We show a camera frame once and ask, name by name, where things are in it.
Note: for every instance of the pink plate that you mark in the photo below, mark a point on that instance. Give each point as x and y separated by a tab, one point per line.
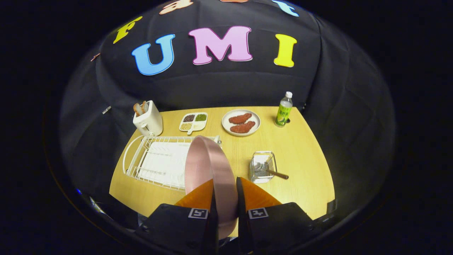
219	170

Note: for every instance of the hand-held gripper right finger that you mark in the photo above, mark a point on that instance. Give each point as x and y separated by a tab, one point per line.
276	226

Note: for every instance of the green label drink bottle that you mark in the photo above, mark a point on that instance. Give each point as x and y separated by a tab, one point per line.
283	113

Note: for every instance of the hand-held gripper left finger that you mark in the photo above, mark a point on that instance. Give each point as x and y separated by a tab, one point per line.
177	226

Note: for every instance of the white divided bean dish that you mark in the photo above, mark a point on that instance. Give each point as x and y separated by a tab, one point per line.
198	125

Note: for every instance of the red-brown meat piece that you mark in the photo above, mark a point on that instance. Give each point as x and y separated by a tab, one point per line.
243	127
240	118

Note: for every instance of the toasted bread slice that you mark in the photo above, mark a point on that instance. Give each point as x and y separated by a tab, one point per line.
144	106
137	109

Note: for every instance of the pink clip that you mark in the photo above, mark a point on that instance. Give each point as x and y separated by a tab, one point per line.
95	57

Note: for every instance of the white toaster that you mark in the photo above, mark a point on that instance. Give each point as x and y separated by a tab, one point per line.
150	122

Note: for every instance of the silver clip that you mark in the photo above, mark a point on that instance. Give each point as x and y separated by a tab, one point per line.
106	109

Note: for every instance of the white plate with meat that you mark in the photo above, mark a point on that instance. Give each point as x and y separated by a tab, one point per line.
226	124

